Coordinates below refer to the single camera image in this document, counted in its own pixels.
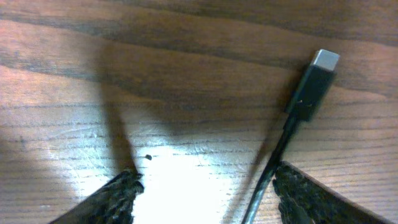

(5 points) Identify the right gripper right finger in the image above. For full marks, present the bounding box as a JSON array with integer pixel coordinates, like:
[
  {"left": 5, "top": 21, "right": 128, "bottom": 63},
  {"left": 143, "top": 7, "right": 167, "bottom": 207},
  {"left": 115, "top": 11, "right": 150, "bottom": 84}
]
[{"left": 272, "top": 161, "right": 390, "bottom": 224}]

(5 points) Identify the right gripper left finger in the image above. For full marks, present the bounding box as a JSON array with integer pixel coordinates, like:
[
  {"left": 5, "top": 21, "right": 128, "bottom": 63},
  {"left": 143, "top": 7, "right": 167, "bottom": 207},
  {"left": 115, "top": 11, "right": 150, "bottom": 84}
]
[{"left": 50, "top": 170, "right": 144, "bottom": 224}]

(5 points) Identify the black USB-C charging cable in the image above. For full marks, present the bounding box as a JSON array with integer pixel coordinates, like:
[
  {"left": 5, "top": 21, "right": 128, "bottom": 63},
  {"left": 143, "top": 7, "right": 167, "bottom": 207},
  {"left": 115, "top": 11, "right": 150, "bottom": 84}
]
[{"left": 241, "top": 49, "right": 341, "bottom": 224}]

